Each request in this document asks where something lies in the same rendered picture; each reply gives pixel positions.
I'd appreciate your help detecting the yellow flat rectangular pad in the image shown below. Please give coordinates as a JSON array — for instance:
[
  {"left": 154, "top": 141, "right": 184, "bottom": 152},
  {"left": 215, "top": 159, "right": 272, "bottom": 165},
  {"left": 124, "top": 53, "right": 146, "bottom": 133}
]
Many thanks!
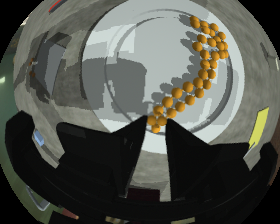
[{"left": 248, "top": 107, "right": 269, "bottom": 148}]

